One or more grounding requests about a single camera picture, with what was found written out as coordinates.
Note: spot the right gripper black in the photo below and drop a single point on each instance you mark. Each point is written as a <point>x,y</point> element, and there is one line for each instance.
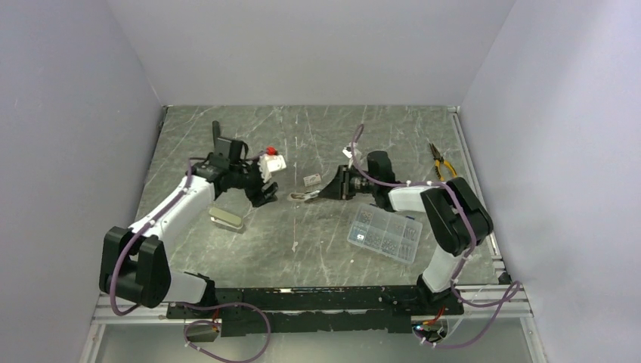
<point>339,188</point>

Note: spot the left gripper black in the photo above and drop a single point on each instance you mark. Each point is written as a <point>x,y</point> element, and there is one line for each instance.
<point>256,196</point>

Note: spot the white staple box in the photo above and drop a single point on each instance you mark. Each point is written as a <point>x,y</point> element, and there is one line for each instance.
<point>311,180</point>

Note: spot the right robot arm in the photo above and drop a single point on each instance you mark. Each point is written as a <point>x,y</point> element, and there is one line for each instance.
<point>457,218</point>

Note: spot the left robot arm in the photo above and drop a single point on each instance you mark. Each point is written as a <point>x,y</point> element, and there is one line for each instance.
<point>135,269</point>

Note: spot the pale green white stapler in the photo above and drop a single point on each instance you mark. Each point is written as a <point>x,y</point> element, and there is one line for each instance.
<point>226,220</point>

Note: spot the clear plastic screw organizer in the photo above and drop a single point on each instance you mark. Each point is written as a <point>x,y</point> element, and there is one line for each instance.
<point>389,234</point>

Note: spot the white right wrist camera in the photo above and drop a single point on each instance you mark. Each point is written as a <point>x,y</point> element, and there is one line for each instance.
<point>347,152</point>

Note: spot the orange handled pliers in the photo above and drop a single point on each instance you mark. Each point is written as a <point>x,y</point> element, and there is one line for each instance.
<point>440,161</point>

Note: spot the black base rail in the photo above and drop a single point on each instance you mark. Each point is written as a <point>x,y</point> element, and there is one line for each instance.
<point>255,321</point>

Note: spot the aluminium frame rail front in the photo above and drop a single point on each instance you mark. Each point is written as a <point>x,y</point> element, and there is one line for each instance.
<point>398,299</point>

